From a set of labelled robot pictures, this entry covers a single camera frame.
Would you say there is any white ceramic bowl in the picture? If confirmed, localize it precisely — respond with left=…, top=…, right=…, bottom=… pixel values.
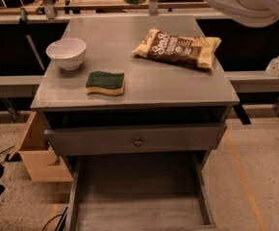
left=46, top=38, right=87, bottom=70

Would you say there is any brown yellow snack bag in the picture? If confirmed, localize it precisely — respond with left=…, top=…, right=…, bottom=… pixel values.
left=132, top=29, right=221, bottom=69

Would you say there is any grey top drawer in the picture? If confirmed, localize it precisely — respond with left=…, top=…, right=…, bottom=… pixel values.
left=44, top=106, right=228, bottom=156

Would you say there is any grey drawer cabinet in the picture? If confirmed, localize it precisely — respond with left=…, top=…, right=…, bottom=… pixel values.
left=30, top=14, right=241, bottom=231

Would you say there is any grey open middle drawer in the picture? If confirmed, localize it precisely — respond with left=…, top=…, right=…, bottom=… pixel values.
left=65, top=152, right=217, bottom=231

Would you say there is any green yellow sponge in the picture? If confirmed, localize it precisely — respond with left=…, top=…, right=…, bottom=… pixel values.
left=86, top=71, right=125, bottom=96

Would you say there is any clear sanitizer bottle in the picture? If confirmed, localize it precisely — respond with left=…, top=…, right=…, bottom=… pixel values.
left=266, top=56, right=279, bottom=77

